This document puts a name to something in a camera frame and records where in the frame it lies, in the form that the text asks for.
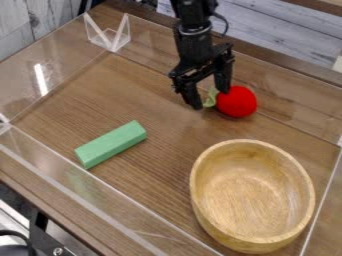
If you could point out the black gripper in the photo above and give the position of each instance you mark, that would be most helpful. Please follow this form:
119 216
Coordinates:
188 73

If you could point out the red toy strawberry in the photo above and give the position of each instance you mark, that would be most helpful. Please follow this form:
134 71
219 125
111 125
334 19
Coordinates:
236 104

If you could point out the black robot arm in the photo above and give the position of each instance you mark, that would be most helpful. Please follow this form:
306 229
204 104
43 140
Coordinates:
202 58

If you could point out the green rectangular block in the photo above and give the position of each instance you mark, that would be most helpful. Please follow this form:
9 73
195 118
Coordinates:
109 144

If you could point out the wooden bowl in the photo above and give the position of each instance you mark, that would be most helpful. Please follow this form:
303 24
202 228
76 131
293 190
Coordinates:
252 195

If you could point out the clear acrylic corner bracket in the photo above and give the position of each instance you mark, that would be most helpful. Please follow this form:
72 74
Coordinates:
109 39

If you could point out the clear acrylic tray wall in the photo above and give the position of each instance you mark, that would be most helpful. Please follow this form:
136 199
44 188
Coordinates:
115 225

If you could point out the black metal table frame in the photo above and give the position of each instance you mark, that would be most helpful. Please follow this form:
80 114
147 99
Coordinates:
52 240

